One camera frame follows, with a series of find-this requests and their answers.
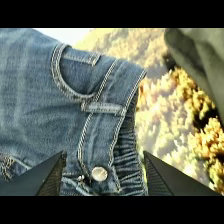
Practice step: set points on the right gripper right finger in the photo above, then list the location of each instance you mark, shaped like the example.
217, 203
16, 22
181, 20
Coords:
170, 181

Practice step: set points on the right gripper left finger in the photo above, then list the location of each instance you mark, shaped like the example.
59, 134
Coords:
40, 180

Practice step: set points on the grey green garment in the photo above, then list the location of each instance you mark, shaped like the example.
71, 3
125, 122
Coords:
203, 56

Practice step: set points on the blue jeans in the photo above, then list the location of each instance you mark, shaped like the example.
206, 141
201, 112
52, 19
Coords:
50, 100

